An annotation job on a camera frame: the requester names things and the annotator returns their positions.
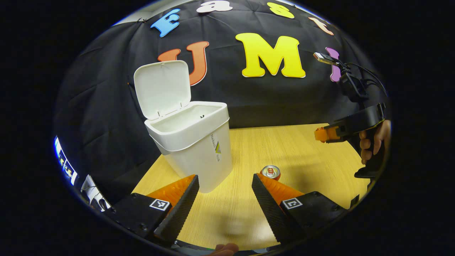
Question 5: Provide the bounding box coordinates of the wooden desktop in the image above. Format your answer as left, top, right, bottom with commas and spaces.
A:
132, 123, 372, 251

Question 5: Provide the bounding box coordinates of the computer monitor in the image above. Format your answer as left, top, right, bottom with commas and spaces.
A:
54, 136, 78, 186

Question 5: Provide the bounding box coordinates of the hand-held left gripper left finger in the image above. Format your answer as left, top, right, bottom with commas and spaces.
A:
105, 174, 200, 244

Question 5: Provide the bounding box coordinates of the red pop can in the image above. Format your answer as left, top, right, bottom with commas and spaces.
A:
261, 165, 282, 181

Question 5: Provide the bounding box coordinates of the white side desk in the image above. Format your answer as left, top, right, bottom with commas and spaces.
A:
81, 174, 111, 211

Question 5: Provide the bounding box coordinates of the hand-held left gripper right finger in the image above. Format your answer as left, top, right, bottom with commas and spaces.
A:
251, 173, 351, 244

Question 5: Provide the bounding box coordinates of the black backdrop cloth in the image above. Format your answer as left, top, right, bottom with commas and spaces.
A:
53, 0, 391, 205

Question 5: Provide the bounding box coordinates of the white desktop garbage bin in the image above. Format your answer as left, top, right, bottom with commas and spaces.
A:
134, 60, 234, 194

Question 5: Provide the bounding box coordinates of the black cable with plug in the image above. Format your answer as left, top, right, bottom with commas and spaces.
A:
314, 52, 389, 97

